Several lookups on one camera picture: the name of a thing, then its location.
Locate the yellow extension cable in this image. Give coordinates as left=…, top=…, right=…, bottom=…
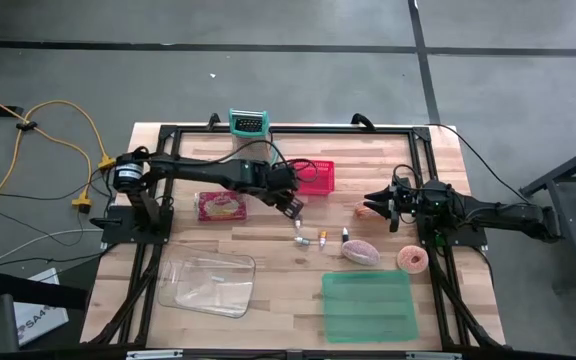
left=0, top=84, right=118, bottom=214

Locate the silver metal bracket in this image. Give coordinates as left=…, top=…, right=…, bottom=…
left=126, top=349, right=184, bottom=360
left=406, top=351, right=463, bottom=360

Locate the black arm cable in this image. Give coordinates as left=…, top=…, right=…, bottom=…
left=426, top=122, right=520, bottom=205
left=202, top=138, right=320, bottom=184

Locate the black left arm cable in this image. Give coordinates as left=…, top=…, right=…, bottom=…
left=202, top=138, right=320, bottom=184

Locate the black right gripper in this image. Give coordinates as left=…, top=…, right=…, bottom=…
left=363, top=182, right=422, bottom=233

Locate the orange ridged pastry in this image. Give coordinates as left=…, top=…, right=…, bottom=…
left=353, top=201, right=387, bottom=222

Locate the red plastic mesh basket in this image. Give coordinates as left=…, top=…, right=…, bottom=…
left=287, top=159, right=336, bottom=196

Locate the white floor cable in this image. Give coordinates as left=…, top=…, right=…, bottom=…
left=0, top=227, right=104, bottom=267

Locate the black aluminium table frame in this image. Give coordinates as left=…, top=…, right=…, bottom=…
left=87, top=122, right=507, bottom=351

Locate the teal metal box grater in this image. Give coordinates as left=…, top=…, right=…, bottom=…
left=227, top=108, right=273, bottom=154

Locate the black metal table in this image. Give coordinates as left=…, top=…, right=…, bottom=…
left=519, top=137, right=576, bottom=294

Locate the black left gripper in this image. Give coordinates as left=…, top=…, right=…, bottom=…
left=259, top=163, right=306, bottom=218

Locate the clear plastic container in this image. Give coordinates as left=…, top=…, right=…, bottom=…
left=156, top=243, right=258, bottom=319

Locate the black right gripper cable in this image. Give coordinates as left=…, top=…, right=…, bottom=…
left=391, top=163, right=422, bottom=194

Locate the green translucent plastic container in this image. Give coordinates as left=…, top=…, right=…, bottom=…
left=321, top=269, right=420, bottom=345

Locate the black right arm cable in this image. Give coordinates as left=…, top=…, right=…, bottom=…
left=426, top=122, right=520, bottom=205

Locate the pink oval bread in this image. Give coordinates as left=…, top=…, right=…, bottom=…
left=341, top=239, right=382, bottom=267

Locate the white cardboard box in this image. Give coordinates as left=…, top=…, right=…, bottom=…
left=12, top=267, right=70, bottom=347

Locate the red packaged snack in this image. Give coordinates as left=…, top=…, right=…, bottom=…
left=195, top=190, right=248, bottom=223

